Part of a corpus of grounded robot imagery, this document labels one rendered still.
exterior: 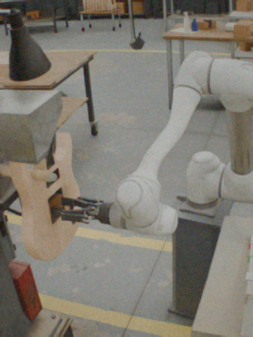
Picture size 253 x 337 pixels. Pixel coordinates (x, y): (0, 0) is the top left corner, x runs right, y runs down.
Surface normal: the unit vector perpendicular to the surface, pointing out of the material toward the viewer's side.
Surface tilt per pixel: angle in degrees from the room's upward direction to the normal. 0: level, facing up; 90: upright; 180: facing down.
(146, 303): 0
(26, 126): 90
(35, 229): 87
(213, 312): 0
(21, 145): 90
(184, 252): 90
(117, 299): 0
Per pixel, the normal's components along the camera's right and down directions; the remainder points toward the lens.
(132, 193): -0.32, -0.25
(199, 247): -0.45, 0.47
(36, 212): 0.94, 0.07
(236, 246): -0.07, -0.86
